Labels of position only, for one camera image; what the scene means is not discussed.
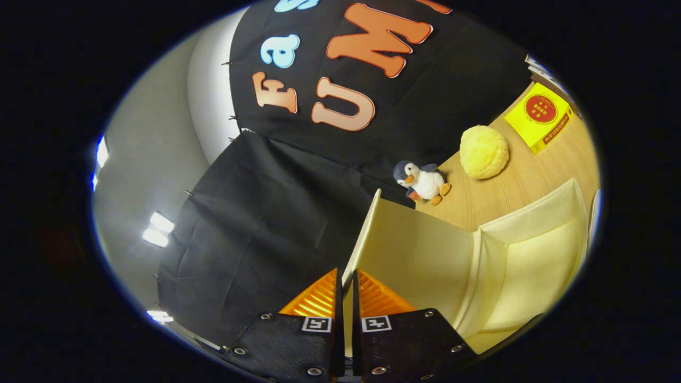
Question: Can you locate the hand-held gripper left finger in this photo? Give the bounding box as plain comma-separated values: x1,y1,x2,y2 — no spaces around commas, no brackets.
222,268,345,383

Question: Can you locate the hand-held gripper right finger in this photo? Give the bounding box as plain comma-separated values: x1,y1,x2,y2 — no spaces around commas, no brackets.
351,270,477,383

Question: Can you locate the cream fabric storage box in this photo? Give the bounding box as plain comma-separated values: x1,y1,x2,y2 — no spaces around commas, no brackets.
340,178,592,356

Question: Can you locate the black backdrop cloth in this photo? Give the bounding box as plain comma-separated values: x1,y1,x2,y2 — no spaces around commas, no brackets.
157,0,539,347

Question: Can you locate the penguin plush toy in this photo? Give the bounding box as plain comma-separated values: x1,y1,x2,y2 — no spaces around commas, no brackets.
393,161,452,207

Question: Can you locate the yellow round plush ball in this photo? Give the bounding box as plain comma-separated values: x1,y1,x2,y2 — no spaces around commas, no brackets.
460,125,510,180

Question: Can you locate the yellow book with red circle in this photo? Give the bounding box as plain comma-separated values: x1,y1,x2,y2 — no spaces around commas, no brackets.
504,82,575,156

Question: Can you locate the brown cover book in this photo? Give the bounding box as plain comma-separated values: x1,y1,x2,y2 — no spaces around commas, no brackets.
531,72,582,118

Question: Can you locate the white illustrated cover book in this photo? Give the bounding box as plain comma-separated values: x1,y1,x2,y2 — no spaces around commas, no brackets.
525,53,559,86

